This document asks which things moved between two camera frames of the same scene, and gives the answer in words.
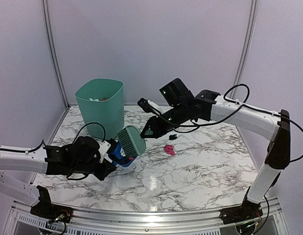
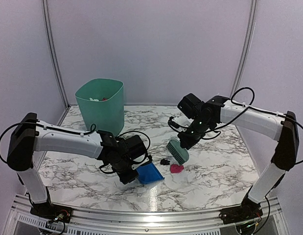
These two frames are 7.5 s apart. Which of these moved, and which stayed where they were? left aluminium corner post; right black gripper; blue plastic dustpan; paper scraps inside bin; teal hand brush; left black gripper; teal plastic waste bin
Moved: blue plastic dustpan; left black gripper; right black gripper; teal hand brush
Stayed: paper scraps inside bin; teal plastic waste bin; left aluminium corner post
